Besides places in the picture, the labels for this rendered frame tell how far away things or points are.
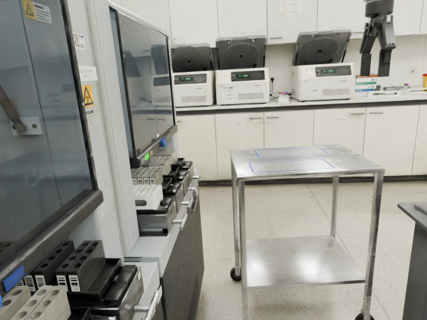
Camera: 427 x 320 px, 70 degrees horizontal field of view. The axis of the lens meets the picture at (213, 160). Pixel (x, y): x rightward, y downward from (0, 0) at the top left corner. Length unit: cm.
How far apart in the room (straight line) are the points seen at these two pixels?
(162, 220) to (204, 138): 237
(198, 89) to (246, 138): 71
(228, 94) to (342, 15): 142
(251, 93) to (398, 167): 174
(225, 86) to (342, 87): 117
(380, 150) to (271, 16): 181
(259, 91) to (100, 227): 267
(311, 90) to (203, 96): 110
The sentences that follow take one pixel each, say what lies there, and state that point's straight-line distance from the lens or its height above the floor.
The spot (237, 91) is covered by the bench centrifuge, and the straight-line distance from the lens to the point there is 324.
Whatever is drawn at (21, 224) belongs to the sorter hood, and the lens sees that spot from 52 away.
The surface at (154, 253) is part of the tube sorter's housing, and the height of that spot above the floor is 73.
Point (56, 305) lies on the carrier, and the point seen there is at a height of 87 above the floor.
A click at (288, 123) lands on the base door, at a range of 331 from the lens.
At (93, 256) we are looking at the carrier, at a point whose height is 87.
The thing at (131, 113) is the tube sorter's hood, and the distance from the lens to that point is 93.
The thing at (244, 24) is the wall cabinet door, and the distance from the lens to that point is 355.
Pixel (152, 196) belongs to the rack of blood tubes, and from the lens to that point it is 99.
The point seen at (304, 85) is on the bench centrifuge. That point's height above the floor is 107.
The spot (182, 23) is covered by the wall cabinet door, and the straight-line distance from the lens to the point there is 360.
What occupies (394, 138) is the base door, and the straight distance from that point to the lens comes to 366.
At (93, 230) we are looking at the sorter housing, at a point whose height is 89.
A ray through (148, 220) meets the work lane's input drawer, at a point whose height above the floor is 79.
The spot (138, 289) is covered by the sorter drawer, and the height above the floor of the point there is 77.
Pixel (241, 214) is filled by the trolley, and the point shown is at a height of 65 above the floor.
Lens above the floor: 122
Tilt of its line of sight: 16 degrees down
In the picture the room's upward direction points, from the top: 3 degrees counter-clockwise
